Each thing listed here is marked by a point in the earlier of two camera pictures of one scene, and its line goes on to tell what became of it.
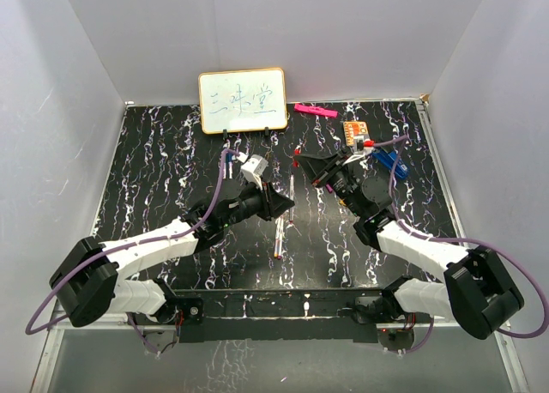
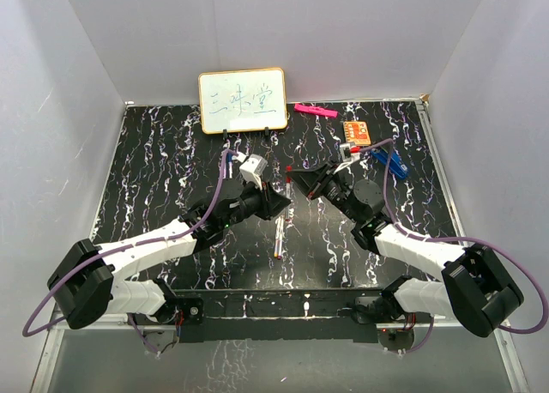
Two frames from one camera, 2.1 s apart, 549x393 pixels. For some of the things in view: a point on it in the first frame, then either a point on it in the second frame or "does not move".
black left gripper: (273, 204) does not move
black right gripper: (316, 167) -> (308, 179)
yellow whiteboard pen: (276, 238) does not move
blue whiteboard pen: (229, 158) does not move
